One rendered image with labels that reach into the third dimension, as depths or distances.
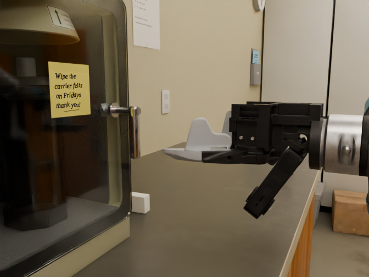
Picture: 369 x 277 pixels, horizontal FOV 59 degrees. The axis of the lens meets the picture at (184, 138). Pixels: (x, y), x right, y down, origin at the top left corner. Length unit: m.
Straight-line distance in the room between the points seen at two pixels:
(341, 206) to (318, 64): 1.28
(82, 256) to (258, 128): 0.36
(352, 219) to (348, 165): 2.70
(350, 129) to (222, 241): 0.36
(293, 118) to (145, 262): 0.35
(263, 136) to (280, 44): 2.95
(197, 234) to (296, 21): 2.87
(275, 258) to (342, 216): 2.49
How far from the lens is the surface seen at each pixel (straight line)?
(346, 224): 3.14
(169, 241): 0.67
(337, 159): 0.43
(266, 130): 0.44
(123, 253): 0.64
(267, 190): 0.46
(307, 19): 3.37
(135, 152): 0.56
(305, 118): 0.44
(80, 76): 0.52
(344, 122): 0.44
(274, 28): 3.41
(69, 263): 0.58
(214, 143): 0.44
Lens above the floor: 1.24
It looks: 9 degrees down
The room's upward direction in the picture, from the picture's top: straight up
